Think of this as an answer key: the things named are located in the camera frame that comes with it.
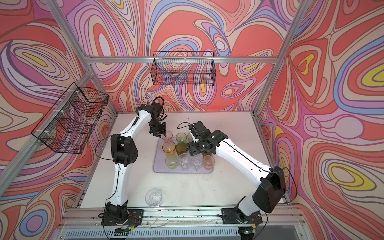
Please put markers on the black wire basket wall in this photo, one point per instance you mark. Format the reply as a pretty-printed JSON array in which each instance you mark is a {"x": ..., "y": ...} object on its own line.
[
  {"x": 183, "y": 68},
  {"x": 74, "y": 121}
]

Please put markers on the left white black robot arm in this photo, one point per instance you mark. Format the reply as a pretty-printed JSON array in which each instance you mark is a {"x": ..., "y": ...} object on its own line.
[{"x": 125, "y": 152}]

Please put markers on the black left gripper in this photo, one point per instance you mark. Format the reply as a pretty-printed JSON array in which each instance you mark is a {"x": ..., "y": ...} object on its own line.
[{"x": 157, "y": 134}]

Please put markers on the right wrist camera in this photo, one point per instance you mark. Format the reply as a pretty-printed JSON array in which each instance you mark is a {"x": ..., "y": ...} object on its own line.
[{"x": 199, "y": 131}]

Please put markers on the yellow glass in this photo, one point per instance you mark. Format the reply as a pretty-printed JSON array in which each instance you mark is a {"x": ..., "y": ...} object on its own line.
[{"x": 169, "y": 148}]

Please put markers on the olive dark glass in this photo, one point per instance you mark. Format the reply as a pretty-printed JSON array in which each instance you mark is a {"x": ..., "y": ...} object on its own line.
[{"x": 181, "y": 148}]

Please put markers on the small clear glass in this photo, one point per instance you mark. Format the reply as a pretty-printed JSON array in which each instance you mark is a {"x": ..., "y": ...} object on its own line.
[{"x": 197, "y": 163}]

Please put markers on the pink glass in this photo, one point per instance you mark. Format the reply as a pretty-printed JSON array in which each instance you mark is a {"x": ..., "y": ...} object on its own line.
[
  {"x": 208, "y": 162},
  {"x": 167, "y": 136}
]

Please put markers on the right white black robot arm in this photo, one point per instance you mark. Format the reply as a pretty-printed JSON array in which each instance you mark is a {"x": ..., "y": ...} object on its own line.
[{"x": 269, "y": 182}]

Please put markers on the bright green glass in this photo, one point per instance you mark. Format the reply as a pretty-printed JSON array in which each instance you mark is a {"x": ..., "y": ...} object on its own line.
[{"x": 181, "y": 137}]

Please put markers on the lavender rectangular plastic tray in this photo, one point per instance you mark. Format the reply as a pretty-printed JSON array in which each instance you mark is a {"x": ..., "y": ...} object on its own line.
[{"x": 161, "y": 167}]

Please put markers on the black wire basket back wall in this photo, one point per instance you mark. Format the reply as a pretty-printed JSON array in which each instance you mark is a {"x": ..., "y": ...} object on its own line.
[{"x": 183, "y": 68}]

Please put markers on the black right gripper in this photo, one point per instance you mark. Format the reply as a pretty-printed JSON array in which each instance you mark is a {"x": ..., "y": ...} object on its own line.
[{"x": 192, "y": 149}]

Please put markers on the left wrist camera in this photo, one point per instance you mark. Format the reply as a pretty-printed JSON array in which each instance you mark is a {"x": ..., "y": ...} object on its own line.
[{"x": 158, "y": 109}]

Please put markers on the aluminium front rail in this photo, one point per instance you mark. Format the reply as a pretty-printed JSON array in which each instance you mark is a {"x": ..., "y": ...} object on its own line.
[{"x": 195, "y": 216}]

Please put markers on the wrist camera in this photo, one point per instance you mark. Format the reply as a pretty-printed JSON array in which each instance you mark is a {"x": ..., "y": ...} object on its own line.
[
  {"x": 158, "y": 109},
  {"x": 199, "y": 131}
]

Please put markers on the pale green small glass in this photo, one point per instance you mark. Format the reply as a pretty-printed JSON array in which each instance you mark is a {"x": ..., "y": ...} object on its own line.
[{"x": 171, "y": 162}]

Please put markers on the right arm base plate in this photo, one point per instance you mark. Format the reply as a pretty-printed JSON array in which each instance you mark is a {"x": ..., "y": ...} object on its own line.
[{"x": 235, "y": 216}]

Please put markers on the black wire basket left wall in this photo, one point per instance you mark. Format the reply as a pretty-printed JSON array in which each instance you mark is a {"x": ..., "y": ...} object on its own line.
[{"x": 74, "y": 121}]

